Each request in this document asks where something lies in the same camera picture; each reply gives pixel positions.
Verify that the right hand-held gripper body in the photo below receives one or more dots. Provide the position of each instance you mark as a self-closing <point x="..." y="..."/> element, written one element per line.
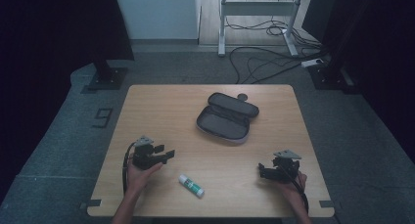
<point x="287" y="165"/>

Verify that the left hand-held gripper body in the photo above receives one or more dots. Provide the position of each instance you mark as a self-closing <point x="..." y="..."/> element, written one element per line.
<point x="143" y="155"/>

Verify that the person's right hand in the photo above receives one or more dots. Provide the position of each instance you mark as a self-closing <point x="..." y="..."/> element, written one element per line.
<point x="293" y="188"/>

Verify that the person's left hand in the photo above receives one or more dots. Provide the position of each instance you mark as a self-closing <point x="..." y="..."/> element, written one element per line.
<point x="138" y="180"/>

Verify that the white and green glue stick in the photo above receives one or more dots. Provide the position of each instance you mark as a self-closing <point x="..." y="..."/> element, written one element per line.
<point x="192" y="186"/>

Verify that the open grey pencil case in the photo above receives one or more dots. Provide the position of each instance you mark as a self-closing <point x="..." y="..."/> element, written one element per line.
<point x="225" y="121"/>

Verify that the dark round disc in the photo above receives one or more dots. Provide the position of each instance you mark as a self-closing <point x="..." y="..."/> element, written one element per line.
<point x="243" y="96"/>

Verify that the white power strip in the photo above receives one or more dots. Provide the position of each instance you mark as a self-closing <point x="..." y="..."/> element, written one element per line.
<point x="311" y="63"/>

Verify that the black curtain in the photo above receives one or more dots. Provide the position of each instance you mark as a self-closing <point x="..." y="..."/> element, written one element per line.
<point x="385" y="54"/>
<point x="49" y="38"/>

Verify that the black stand with base plate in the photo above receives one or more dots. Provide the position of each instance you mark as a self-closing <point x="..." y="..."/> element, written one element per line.
<point x="107" y="77"/>
<point x="329" y="75"/>

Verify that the white metal desk frame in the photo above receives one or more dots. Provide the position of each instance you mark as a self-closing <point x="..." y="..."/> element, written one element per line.
<point x="257" y="8"/>

